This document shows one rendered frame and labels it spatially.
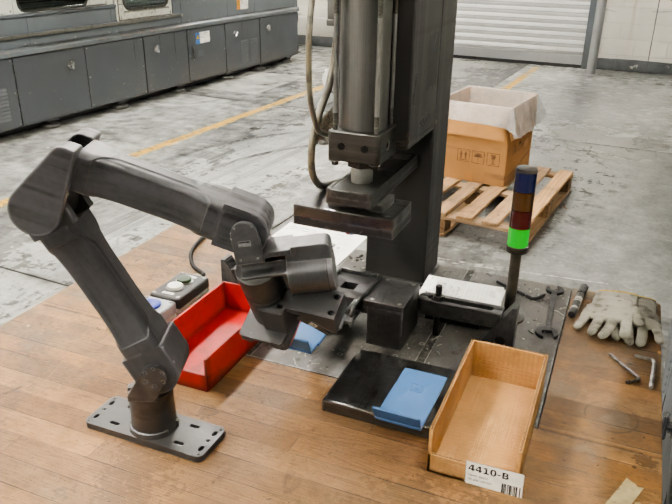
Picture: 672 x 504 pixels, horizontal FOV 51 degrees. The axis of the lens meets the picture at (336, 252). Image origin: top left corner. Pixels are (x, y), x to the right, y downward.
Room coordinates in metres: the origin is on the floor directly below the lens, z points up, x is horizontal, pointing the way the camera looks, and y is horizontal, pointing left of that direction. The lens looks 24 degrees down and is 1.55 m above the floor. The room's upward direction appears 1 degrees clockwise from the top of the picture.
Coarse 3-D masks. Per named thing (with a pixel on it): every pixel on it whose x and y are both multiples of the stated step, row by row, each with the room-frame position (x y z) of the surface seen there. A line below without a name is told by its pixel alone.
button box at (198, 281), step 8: (200, 240) 1.51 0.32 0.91; (192, 248) 1.46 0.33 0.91; (192, 256) 1.42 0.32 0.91; (192, 264) 1.37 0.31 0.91; (200, 272) 1.34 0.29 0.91; (176, 280) 1.25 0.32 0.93; (192, 280) 1.25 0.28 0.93; (200, 280) 1.26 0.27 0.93; (208, 280) 1.27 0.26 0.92; (160, 288) 1.22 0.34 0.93; (184, 288) 1.22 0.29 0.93; (192, 288) 1.22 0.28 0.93; (200, 288) 1.24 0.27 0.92; (208, 288) 1.27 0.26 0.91; (152, 296) 1.20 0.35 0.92; (160, 296) 1.19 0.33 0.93; (168, 296) 1.19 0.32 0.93; (176, 296) 1.18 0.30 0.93; (184, 296) 1.19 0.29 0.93; (192, 296) 1.21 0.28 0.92; (200, 296) 1.24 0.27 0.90; (176, 304) 1.18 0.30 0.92; (184, 304) 1.19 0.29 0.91; (176, 312) 1.18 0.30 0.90
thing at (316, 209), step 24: (360, 168) 1.11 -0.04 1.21; (384, 168) 1.25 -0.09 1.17; (408, 168) 1.25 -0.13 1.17; (312, 192) 1.19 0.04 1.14; (336, 192) 1.09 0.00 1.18; (360, 192) 1.08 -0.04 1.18; (384, 192) 1.12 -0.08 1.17; (312, 216) 1.11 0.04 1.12; (336, 216) 1.10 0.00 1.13; (360, 216) 1.08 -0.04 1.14; (384, 216) 1.08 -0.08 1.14; (408, 216) 1.14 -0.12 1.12
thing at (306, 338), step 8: (304, 328) 0.97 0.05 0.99; (312, 328) 0.97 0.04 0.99; (296, 336) 0.94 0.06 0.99; (304, 336) 0.95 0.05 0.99; (312, 336) 0.95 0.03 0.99; (320, 336) 0.95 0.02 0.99; (296, 344) 0.90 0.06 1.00; (304, 344) 0.90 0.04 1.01; (312, 344) 0.92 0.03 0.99; (304, 352) 0.91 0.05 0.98
